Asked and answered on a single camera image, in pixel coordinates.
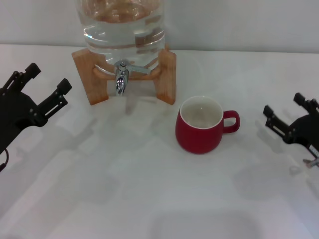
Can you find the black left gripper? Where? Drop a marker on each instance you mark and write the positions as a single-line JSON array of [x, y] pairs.
[[15, 112]]

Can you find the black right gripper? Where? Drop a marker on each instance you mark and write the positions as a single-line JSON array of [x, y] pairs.
[[306, 129]]

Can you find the chrome faucet tap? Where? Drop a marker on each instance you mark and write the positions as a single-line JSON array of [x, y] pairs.
[[120, 82]]

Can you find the red ceramic cup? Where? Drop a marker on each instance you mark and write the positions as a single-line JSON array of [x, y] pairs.
[[197, 139]]

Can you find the wooden dispenser stand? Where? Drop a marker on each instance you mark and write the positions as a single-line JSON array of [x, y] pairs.
[[84, 74]]

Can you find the clear glass water dispenser jar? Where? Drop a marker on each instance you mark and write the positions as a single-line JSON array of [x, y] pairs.
[[119, 37]]

